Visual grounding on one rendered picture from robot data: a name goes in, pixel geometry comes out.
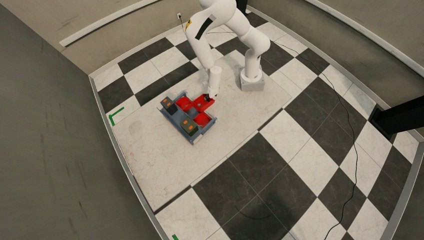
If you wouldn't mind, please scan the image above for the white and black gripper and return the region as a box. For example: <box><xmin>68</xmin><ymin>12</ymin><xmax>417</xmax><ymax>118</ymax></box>
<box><xmin>205</xmin><ymin>86</ymin><xmax>219</xmax><ymax>102</ymax></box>

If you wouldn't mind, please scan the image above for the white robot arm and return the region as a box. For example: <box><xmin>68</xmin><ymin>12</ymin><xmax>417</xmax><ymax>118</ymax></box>
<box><xmin>185</xmin><ymin>0</ymin><xmax>270</xmax><ymax>89</ymax></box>

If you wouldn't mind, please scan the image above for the red bin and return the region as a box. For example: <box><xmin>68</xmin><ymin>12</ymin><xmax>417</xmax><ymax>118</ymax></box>
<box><xmin>192</xmin><ymin>93</ymin><xmax>215</xmax><ymax>113</ymax></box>
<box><xmin>193</xmin><ymin>112</ymin><xmax>212</xmax><ymax>128</ymax></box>
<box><xmin>175</xmin><ymin>97</ymin><xmax>193</xmax><ymax>113</ymax></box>

